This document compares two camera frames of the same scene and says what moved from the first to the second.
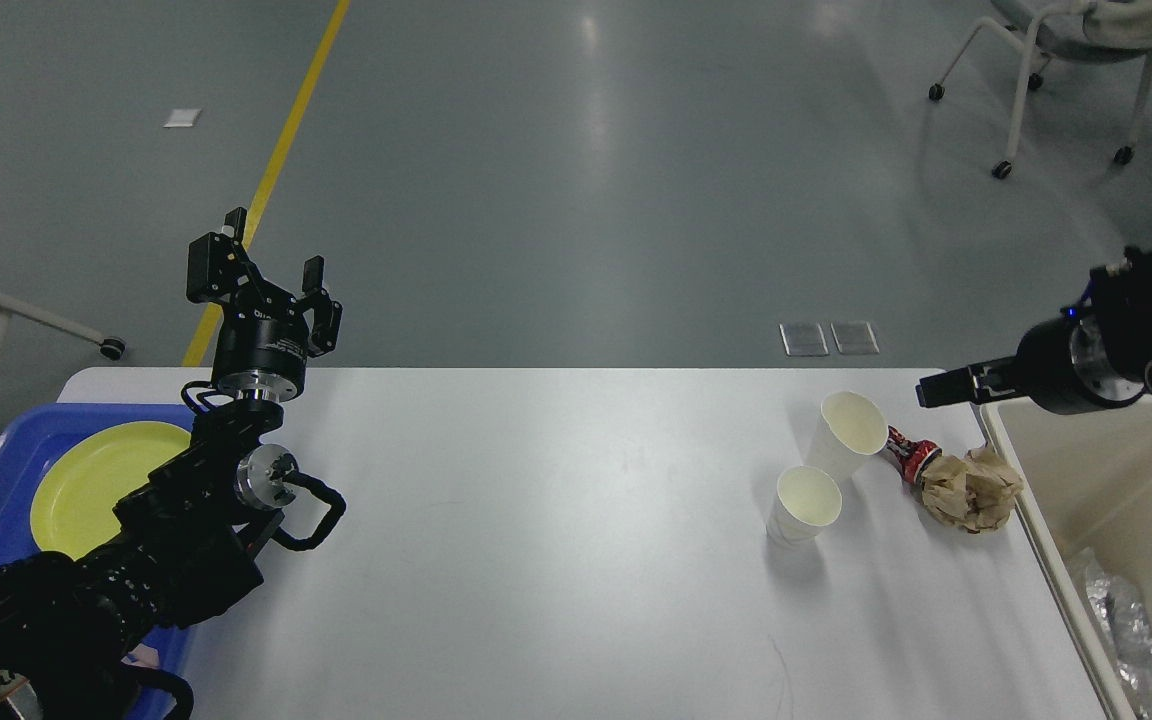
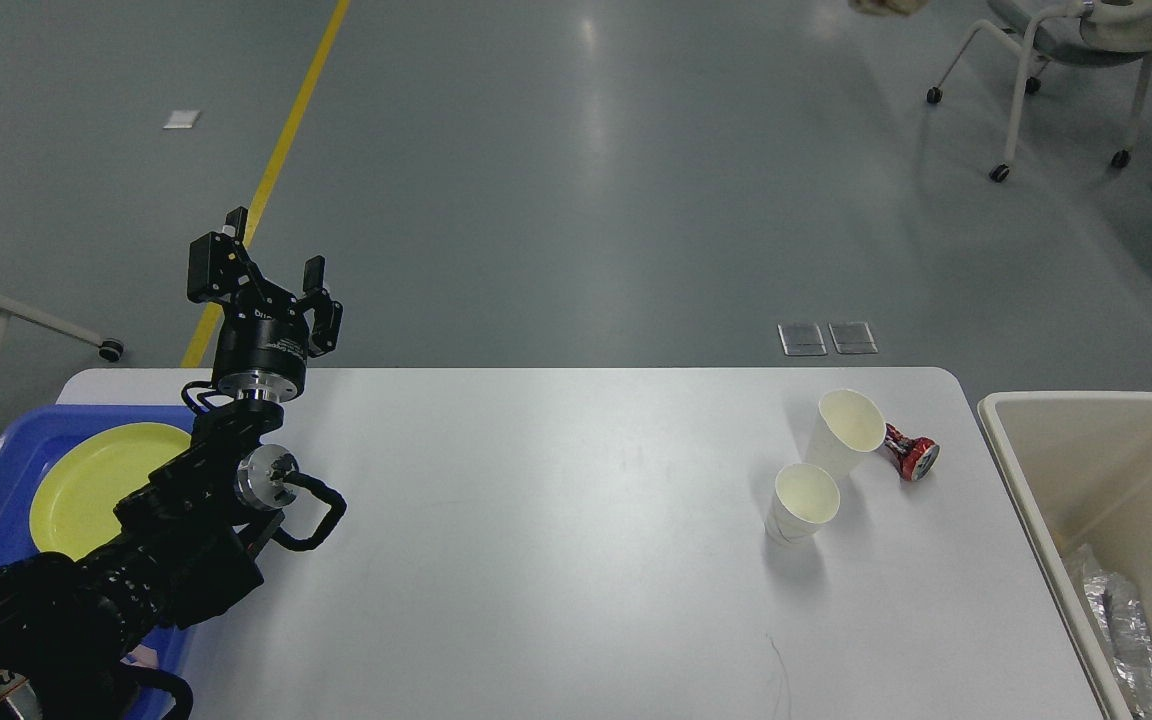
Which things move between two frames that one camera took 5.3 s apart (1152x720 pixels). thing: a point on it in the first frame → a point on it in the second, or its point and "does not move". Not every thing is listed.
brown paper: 975,492 → 888,7
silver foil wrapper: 1123,627 does not move
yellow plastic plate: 72,507 does not move
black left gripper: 262,345 does not move
